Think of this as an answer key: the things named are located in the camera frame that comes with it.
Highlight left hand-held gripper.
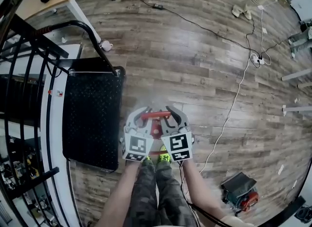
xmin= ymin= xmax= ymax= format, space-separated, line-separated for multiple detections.
xmin=120 ymin=105 xmax=155 ymax=164

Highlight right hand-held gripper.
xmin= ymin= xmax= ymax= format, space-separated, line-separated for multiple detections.
xmin=159 ymin=105 xmax=195 ymax=163

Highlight black platform cart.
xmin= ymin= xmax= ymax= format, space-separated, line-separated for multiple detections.
xmin=36 ymin=20 xmax=127 ymax=173

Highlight person's left forearm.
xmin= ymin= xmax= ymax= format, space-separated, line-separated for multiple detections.
xmin=98 ymin=160 xmax=141 ymax=227

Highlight person's right forearm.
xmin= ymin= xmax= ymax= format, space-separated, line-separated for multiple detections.
xmin=181 ymin=159 xmax=226 ymax=224

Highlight camouflage trousers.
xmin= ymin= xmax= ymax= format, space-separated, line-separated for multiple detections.
xmin=128 ymin=159 xmax=198 ymax=227

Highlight white cup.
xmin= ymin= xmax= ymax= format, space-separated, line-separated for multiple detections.
xmin=100 ymin=40 xmax=114 ymax=52

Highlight small bottle red cap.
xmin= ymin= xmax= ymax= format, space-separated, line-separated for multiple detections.
xmin=48 ymin=89 xmax=64 ymax=98

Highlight white power strip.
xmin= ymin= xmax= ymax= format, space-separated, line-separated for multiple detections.
xmin=250 ymin=53 xmax=267 ymax=65

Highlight large white table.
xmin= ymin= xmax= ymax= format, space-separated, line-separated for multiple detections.
xmin=281 ymin=68 xmax=312 ymax=117

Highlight wooden table white legs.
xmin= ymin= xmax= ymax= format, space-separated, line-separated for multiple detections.
xmin=14 ymin=0 xmax=117 ymax=43

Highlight long white cable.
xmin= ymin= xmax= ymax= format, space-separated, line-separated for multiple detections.
xmin=199 ymin=57 xmax=253 ymax=174

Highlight thin black cable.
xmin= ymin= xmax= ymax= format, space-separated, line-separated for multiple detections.
xmin=178 ymin=161 xmax=193 ymax=205

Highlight long black cable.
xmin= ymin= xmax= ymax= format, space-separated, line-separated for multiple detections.
xmin=118 ymin=0 xmax=263 ymax=62

